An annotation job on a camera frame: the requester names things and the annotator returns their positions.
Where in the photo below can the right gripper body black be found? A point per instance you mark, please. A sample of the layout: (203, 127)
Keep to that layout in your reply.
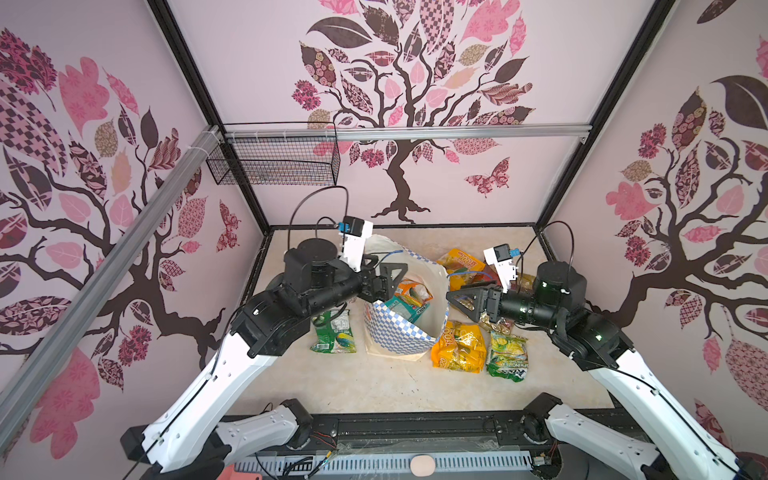
(518, 307)

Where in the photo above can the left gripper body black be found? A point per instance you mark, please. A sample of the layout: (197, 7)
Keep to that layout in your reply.
(349, 283)

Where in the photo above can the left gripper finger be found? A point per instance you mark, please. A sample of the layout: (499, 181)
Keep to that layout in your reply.
(389, 277)
(369, 261)

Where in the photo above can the gold candy bag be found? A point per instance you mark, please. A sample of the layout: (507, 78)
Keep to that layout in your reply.
(524, 283)

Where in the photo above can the orange green snack box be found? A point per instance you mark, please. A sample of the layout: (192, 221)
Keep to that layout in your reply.
(411, 300)

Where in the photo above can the yellow orange snack bag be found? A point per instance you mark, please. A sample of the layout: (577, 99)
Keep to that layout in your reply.
(462, 269)

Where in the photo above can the yellow chips bag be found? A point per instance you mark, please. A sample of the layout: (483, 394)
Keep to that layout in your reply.
(460, 347)

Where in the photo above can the blue checkered paper bag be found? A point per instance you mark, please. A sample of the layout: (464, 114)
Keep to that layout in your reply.
(408, 325)

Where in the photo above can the green yellow snack bag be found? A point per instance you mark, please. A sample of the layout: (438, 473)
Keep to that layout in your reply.
(507, 357)

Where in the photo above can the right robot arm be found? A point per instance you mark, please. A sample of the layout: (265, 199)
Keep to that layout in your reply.
(677, 446)

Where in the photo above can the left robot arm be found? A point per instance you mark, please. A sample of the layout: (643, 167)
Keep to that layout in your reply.
(191, 440)

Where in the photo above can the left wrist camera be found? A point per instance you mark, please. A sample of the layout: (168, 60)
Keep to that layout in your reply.
(354, 232)

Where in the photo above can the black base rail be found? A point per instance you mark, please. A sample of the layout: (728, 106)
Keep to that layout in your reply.
(479, 431)

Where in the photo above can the grey cable duct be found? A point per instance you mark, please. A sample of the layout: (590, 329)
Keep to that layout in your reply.
(389, 465)

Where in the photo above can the black wire basket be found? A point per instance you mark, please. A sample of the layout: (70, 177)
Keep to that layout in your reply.
(287, 153)

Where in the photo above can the aluminium rail back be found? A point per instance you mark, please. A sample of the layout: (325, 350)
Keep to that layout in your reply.
(417, 133)

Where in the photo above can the aluminium rail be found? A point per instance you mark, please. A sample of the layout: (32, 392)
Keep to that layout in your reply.
(33, 378)
(417, 133)

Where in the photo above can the aluminium rail left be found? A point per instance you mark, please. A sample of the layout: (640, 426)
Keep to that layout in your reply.
(33, 378)

